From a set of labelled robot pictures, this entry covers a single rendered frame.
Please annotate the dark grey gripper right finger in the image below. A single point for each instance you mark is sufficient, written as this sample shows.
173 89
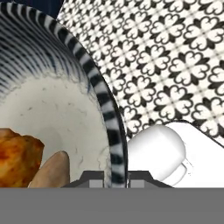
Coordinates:
138 177

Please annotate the white rounded object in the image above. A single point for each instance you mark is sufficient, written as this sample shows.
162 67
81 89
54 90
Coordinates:
163 154

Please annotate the dark blue cupboard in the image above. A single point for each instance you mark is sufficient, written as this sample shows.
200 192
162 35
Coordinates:
52 7

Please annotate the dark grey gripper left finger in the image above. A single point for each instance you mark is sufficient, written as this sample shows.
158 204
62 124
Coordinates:
94 177

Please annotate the orange chicken drumstick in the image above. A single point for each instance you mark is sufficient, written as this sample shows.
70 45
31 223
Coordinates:
17 159

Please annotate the black and white striped bowl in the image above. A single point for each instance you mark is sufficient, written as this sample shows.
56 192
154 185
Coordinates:
58 116

